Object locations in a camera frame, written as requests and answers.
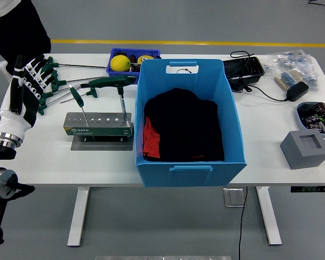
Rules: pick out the dark brown cylinder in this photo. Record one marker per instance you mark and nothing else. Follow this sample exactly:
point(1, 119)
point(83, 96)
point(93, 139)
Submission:
point(132, 59)

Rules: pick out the grey metal base plate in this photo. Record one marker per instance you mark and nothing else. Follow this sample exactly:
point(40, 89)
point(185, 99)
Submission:
point(103, 146)

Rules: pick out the clear bags of blue parts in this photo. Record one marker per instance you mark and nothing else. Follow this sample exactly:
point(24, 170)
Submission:
point(292, 61)

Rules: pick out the small blue parts bin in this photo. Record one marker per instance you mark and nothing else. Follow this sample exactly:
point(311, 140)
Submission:
point(119, 77)

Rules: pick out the yellow lemon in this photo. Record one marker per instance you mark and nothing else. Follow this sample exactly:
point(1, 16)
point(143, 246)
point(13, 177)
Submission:
point(120, 63)

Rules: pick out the electronic circuit boards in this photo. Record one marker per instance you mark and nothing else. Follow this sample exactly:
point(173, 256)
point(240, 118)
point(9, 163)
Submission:
point(314, 116)

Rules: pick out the person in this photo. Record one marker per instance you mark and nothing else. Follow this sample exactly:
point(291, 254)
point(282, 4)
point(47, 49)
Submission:
point(21, 32)

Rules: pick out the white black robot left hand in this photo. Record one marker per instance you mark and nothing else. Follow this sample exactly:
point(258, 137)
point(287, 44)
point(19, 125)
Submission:
point(15, 122)

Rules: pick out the tan resistor strip bundle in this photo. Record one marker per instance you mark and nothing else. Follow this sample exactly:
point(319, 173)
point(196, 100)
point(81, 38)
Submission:
point(287, 78)

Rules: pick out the green metal hex key holder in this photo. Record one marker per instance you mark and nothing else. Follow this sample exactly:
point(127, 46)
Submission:
point(97, 131)

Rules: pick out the yellow tape measure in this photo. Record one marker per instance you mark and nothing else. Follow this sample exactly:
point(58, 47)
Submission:
point(145, 59)

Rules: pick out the metal floor plate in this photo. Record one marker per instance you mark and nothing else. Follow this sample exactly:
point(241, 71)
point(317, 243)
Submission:
point(233, 197)

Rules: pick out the large blue plastic box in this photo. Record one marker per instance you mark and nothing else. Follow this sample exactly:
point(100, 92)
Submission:
point(189, 178)

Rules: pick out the yellow floor tape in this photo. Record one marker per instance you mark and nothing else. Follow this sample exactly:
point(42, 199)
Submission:
point(178, 42)

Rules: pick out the white table leg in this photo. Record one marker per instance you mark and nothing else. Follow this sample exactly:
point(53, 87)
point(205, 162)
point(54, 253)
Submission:
point(78, 216)
point(268, 216)

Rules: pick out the black power adapter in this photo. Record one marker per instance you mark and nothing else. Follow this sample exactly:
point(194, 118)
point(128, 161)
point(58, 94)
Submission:
point(298, 91)

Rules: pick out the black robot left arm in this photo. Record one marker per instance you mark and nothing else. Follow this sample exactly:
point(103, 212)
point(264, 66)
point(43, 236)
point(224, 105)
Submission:
point(0, 153)

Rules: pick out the black table control panel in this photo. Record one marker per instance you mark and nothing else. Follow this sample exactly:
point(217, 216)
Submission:
point(311, 189)

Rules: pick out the grey cube block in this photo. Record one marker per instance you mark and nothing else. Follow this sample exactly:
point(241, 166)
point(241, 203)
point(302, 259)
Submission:
point(300, 157)

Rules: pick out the red cloth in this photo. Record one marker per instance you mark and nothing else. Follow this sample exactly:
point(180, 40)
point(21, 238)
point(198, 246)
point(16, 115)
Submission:
point(151, 140)

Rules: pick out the black plastic tray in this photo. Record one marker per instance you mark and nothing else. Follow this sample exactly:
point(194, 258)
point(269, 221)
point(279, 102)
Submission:
point(241, 67)

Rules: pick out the black cloth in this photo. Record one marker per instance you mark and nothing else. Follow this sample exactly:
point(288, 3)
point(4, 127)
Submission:
point(184, 122)

